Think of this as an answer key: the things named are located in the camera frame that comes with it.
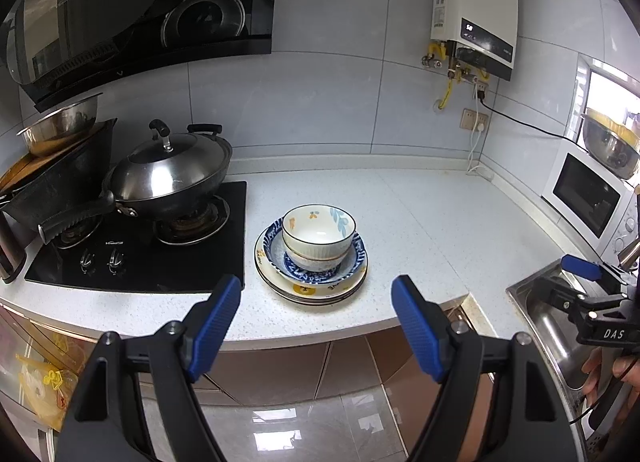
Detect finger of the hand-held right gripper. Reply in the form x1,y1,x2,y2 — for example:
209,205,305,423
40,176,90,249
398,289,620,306
560,253,640,299
531,274,628,327

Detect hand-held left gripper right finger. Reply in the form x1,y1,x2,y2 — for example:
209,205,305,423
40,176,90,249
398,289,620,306
390,274,588,462

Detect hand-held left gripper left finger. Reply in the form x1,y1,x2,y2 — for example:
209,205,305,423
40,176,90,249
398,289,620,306
55,273,243,462

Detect blue patterned bowl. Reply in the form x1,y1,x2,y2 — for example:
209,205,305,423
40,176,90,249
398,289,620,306
262,220,365,285

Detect ribbed brown rim bowl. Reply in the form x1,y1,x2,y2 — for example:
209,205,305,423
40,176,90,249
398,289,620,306
281,237,357,273

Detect white flower print bowl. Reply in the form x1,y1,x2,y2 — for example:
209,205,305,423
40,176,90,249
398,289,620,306
281,204,358,259

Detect person's right hand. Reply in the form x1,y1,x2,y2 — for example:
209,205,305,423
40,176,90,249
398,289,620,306
581,347,640,408

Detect stainless steel sink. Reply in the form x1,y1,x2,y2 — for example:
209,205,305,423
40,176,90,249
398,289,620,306
505,258,640,443

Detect white microwave oven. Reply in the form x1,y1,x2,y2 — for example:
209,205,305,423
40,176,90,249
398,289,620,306
541,148,640,257

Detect brown kitchen cabinet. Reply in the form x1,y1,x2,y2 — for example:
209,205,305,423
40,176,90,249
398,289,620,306
0,299,506,448

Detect black glass gas stove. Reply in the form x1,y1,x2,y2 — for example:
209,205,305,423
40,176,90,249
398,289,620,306
24,181,248,293

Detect gas stove burner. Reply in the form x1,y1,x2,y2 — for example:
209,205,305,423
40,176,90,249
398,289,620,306
52,219,106,249
154,194,232,246

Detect large steel bowl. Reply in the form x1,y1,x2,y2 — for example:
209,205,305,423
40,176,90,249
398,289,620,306
580,110,640,181

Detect steel and glass wok lid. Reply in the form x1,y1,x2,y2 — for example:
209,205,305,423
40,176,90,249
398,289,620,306
110,119,228,203

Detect window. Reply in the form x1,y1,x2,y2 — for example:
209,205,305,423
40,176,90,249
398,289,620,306
575,54,640,153

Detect yellow plastic bag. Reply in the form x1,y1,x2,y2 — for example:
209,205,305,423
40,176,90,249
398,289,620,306
15,332,83,413

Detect black cast iron pan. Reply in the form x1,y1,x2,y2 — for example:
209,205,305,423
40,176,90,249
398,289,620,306
0,118,118,230

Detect metal water pipe fittings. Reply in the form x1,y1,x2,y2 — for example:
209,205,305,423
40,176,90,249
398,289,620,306
420,42,493,87

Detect wooden board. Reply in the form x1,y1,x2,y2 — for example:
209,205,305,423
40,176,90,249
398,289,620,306
0,134,108,193

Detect steel basin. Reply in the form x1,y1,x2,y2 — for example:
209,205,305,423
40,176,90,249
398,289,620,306
16,92,103,157

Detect black glass range hood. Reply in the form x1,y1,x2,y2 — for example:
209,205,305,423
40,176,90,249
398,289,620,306
0,0,281,112

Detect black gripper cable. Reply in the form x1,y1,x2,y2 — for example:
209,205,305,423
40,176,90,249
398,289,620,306
569,379,628,427

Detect steel wok with black handle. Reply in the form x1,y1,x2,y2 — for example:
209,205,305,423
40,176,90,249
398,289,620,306
38,124,234,245

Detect black power cable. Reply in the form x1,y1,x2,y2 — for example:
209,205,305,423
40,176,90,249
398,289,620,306
477,92,581,143

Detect white power cable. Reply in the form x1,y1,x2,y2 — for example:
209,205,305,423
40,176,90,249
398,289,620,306
466,124,496,180

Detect yellow gas hose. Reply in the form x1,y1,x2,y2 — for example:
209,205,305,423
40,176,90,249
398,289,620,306
432,42,453,112

